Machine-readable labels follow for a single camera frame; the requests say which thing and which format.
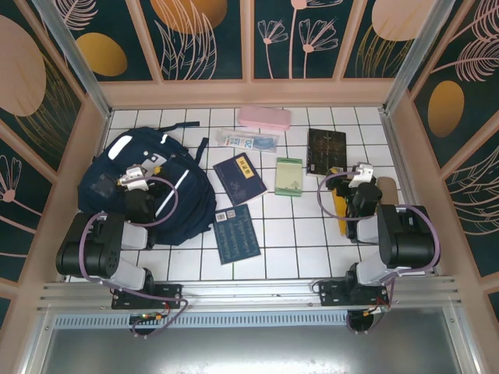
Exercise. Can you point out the aluminium frame post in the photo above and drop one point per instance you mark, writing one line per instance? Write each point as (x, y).
(74, 58)
(419, 54)

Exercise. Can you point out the light green notebook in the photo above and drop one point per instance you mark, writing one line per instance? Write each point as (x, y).
(288, 177)

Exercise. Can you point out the clear plastic stationery pack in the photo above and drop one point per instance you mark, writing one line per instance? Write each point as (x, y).
(249, 141)

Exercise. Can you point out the pink pencil case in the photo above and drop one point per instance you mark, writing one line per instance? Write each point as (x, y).
(265, 118)

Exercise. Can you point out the aluminium mounting rail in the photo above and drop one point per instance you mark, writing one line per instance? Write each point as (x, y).
(253, 292)

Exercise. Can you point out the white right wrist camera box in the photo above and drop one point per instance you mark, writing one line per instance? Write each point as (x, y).
(362, 174)

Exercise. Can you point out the black book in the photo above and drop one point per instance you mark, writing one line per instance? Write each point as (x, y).
(325, 150)

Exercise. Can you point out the navy book with yellow label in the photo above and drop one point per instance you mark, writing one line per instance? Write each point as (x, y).
(239, 183)

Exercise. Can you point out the navy blue backpack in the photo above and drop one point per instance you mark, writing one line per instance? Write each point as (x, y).
(101, 167)

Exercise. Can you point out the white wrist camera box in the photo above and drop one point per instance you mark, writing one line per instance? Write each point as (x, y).
(362, 174)
(133, 178)

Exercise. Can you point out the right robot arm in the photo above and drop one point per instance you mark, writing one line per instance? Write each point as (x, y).
(405, 237)

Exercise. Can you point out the beige cylinder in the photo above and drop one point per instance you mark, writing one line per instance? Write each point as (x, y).
(388, 189)

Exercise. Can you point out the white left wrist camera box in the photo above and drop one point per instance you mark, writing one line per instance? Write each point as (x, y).
(133, 178)

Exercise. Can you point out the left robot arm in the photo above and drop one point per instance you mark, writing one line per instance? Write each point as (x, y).
(97, 241)

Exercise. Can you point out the teal book with QR code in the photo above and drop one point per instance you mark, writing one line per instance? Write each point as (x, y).
(238, 237)

